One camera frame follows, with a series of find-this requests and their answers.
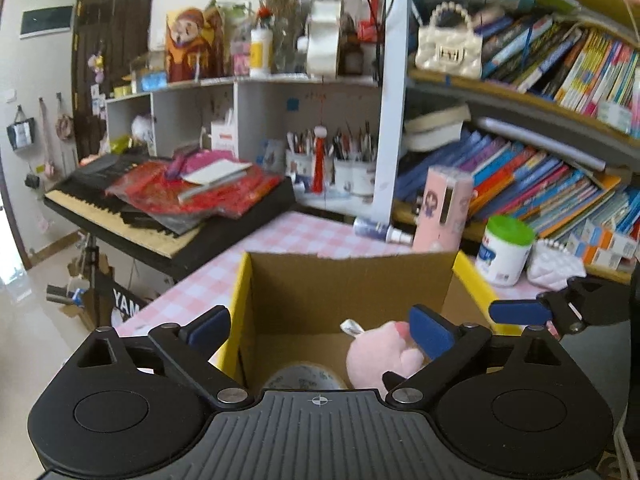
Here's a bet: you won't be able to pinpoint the white pen holder cup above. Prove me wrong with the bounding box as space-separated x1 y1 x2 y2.
285 149 332 192
332 157 377 197

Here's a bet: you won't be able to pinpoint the white jar with green lid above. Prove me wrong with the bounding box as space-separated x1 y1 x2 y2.
475 215 537 287

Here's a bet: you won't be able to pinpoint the cartoon figure box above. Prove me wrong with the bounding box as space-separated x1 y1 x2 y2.
165 7 225 84

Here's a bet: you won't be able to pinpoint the purple spray bottle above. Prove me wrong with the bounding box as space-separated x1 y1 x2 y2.
353 216 415 245

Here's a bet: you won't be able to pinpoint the white notebook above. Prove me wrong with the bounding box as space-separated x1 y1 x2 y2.
182 160 254 187

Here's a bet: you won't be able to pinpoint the dark wall frame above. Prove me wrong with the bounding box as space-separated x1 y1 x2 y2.
19 5 74 40

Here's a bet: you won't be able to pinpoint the pink checked desk mat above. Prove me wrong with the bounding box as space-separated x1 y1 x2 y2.
114 210 558 343

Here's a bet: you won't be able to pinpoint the upper row of books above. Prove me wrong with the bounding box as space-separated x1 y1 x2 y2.
480 10 640 128

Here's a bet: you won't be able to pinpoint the large white tape roll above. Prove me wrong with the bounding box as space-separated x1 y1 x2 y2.
305 0 344 80

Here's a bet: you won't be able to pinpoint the pink cartoon tumbler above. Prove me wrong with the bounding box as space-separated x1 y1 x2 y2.
412 165 475 252

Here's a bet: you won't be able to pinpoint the pink plush toy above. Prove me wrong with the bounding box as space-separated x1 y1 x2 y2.
344 321 432 401

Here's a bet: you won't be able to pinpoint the red tassel ornament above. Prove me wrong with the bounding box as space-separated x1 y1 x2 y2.
310 127 329 194

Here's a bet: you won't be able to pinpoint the white rolled paper tube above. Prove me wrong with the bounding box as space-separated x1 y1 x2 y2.
475 116 609 172

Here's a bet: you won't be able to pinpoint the lower row of books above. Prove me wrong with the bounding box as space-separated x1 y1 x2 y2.
395 130 632 239

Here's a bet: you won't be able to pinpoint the cream pearl handbag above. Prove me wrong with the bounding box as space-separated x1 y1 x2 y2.
416 2 484 80

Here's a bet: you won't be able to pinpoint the hanging tote bag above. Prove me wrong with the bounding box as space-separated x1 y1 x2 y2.
6 105 37 153

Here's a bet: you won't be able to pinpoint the white quilted purse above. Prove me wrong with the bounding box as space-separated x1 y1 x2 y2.
526 240 588 292

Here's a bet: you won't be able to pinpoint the keyboard stand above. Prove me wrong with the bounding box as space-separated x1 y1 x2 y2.
47 230 151 332

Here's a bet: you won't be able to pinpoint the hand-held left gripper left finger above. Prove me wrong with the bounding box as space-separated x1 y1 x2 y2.
65 305 256 408

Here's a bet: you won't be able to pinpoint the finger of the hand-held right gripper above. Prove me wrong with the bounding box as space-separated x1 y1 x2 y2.
489 290 587 337

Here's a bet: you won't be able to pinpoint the white cubby shelf unit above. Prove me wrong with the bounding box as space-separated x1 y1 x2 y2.
105 75 387 211

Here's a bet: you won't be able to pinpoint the red plastic bag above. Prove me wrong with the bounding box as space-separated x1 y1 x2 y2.
105 157 283 221

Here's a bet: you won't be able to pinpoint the white bottle with yellow label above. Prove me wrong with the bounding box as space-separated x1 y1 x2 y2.
248 25 274 79

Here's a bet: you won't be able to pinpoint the wooden bookshelf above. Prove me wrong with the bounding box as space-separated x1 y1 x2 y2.
372 0 640 286

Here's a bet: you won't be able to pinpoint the white box with red label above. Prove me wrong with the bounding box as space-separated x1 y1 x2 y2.
210 110 239 154

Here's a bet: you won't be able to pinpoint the thick white book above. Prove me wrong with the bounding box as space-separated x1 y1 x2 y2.
402 102 474 154

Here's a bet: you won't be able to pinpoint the orange and blue box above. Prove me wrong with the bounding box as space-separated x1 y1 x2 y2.
565 237 625 272
582 219 632 252

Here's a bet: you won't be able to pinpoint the black electronic keyboard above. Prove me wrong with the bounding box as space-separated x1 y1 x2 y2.
42 152 297 274

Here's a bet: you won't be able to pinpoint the yellow cardboard box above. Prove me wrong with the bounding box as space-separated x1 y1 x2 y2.
215 250 523 392

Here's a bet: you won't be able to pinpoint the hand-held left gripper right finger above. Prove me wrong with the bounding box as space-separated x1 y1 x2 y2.
382 305 576 407

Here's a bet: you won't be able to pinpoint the dark wooden door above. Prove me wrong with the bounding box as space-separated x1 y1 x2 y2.
72 0 159 161

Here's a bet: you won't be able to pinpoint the row of books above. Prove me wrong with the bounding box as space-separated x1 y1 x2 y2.
480 10 640 128
395 130 632 239

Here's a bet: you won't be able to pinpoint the patterned tape roll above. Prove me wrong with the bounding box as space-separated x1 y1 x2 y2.
262 362 349 391

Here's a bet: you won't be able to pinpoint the dark brown bottle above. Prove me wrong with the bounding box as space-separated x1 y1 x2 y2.
340 32 364 76

